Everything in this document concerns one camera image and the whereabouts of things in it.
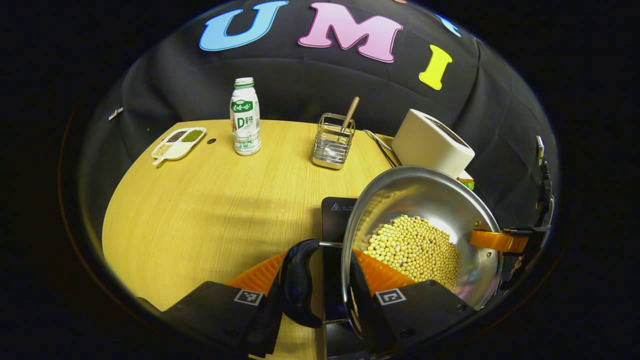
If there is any pile of yellow soybeans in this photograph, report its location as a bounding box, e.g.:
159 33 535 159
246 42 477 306
363 215 462 292

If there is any white divided dish of beans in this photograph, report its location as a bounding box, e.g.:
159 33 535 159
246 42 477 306
151 127 207 166

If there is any black backdrop cloth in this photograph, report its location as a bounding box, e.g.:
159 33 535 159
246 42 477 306
60 0 558 301

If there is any wire utensil holder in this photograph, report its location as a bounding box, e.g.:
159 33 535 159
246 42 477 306
312 113 356 170

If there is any wooden-handled spoon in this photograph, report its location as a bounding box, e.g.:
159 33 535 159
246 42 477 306
325 96 360 157

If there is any white drink bottle green label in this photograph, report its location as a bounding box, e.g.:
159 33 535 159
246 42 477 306
229 77 262 157

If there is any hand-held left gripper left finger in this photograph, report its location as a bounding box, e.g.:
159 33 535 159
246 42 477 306
162 250 291 358

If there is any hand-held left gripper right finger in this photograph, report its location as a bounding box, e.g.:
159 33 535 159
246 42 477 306
345 250 476 356

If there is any white toaster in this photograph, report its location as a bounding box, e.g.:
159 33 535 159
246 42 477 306
391 109 476 179

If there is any grey toaster cable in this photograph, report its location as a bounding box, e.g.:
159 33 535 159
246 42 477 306
362 129 402 168

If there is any steel pot with black handles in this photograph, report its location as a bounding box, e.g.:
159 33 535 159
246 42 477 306
280 166 505 328

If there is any black induction cooktop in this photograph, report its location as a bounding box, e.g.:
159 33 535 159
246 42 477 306
320 196 373 360

